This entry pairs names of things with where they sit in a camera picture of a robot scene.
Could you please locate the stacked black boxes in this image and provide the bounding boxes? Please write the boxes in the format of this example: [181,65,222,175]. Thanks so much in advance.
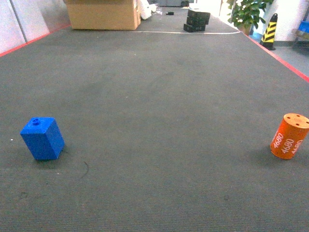
[183,9,211,32]

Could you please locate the large cardboard box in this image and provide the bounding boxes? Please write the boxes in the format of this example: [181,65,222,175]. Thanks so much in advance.
[65,0,141,30]

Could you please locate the orange cylindrical cap 4680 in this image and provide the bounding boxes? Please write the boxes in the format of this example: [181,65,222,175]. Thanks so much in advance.
[270,113,309,160]

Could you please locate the white foam packing pieces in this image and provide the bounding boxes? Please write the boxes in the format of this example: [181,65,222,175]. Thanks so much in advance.
[139,0,157,20]

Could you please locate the blue rectangular plastic part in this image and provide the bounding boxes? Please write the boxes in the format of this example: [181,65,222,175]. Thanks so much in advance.
[20,117,65,160]

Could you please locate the yellow black traffic cone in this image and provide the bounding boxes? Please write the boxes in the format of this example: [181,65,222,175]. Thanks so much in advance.
[260,13,278,51]

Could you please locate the green potted plant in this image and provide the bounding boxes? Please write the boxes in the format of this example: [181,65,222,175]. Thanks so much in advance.
[226,0,274,29]

